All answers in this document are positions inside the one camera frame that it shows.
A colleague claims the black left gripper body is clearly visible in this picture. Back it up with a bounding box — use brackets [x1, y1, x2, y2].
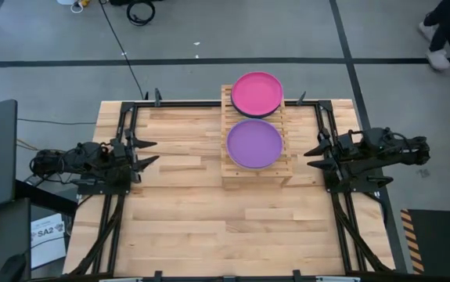
[106, 131, 142, 185]

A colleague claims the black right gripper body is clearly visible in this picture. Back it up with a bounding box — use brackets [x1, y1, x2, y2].
[318, 128, 366, 183]

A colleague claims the purple plate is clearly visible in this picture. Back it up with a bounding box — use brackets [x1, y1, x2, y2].
[225, 118, 285, 170]

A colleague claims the magenta pink plate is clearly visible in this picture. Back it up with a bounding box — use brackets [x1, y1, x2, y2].
[230, 70, 284, 117]

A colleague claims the wooden slatted shelf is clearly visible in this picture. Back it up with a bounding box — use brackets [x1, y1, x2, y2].
[220, 83, 294, 188]

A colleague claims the white SA2 sign sheet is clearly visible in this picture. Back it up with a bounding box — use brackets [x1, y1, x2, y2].
[31, 213, 67, 270]

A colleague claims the black yellow striped mat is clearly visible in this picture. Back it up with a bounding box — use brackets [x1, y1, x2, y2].
[400, 208, 450, 275]

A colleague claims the black cabinet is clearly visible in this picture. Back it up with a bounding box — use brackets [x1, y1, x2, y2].
[0, 197, 33, 282]

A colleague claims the black computer mouse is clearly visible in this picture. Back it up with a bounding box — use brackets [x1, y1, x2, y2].
[0, 253, 28, 282]

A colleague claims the person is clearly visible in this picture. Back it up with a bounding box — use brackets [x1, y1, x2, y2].
[418, 0, 450, 72]

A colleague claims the thin black floor cable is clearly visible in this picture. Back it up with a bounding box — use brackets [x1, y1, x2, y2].
[16, 117, 97, 126]

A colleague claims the black metal table frame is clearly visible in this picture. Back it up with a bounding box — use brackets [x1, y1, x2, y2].
[67, 99, 396, 277]

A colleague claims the long black floor cable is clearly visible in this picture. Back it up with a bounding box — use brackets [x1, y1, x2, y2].
[98, 0, 147, 101]

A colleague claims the coiled black cable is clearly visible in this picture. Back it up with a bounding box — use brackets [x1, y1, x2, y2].
[125, 0, 157, 27]

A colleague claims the white plug cable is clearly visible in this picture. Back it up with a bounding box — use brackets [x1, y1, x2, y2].
[69, 0, 91, 14]

